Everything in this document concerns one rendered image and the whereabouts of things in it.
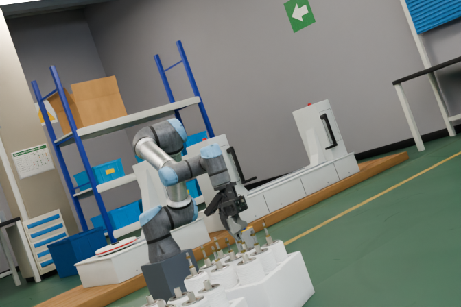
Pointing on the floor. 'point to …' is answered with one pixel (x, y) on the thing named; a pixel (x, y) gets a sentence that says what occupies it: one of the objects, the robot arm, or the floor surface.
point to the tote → (76, 250)
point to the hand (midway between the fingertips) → (236, 236)
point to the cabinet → (38, 243)
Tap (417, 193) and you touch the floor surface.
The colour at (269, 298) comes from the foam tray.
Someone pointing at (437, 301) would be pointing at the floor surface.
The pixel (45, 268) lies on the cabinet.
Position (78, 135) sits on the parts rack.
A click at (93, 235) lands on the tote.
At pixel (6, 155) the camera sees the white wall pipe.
